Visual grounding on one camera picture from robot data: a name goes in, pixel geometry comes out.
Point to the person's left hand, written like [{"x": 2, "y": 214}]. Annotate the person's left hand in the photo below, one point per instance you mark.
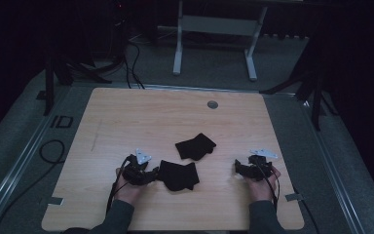
[{"x": 128, "y": 191}]

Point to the person's right hand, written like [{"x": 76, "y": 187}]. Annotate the person's right hand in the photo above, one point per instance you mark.
[{"x": 260, "y": 190}]

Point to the black cloth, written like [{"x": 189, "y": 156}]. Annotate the black cloth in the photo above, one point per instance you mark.
[
  {"x": 178, "y": 175},
  {"x": 196, "y": 147}
]

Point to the grey round table grommet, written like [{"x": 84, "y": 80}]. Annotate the grey round table grommet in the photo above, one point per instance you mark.
[{"x": 212, "y": 104}]

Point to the black tripod stand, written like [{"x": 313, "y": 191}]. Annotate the black tripod stand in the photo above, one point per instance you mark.
[
  {"x": 316, "y": 97},
  {"x": 49, "y": 84}
]

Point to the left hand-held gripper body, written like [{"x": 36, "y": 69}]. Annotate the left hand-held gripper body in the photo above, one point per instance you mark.
[{"x": 135, "y": 173}]

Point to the white metal desk frame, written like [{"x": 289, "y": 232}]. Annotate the white metal desk frame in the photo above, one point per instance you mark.
[{"x": 219, "y": 26}]

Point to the grey tape piece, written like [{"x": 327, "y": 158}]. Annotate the grey tape piece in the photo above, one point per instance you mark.
[{"x": 294, "y": 197}]

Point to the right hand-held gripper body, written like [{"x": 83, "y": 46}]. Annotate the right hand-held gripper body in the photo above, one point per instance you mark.
[{"x": 259, "y": 169}]

